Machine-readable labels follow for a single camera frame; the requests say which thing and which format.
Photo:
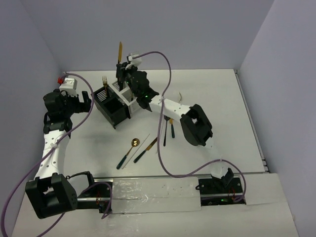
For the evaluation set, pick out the white chopstick long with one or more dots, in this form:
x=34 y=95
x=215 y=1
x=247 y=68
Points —
x=129 y=157

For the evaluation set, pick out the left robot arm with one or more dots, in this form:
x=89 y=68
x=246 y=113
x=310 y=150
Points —
x=50 y=193

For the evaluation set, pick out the white utensil caddy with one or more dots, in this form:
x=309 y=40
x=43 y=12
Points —
x=126 y=96

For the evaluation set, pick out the gold knife dark handle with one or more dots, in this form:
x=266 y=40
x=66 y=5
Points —
x=147 y=149

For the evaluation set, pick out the silver tape sheet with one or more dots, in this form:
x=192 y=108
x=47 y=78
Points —
x=155 y=195

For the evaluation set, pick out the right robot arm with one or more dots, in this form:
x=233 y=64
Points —
x=196 y=127

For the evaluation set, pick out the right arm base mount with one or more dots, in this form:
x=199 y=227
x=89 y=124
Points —
x=212 y=192

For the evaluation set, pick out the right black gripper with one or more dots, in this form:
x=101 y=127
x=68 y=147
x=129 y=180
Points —
x=122 y=70

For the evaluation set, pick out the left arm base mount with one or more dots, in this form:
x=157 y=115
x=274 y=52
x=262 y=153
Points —
x=97 y=196

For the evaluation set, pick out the gold knife green handle short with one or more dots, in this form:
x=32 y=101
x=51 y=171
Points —
x=120 y=52

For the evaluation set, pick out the black spoon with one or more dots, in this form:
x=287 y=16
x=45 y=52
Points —
x=166 y=119

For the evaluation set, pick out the gold spoon green handle left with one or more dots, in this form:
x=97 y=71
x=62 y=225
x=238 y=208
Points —
x=134 y=143

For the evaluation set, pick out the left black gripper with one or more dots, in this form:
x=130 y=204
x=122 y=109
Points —
x=82 y=107

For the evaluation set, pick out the black utensil caddy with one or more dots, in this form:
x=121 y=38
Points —
x=111 y=106

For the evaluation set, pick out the black serrated knife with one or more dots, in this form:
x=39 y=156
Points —
x=121 y=83

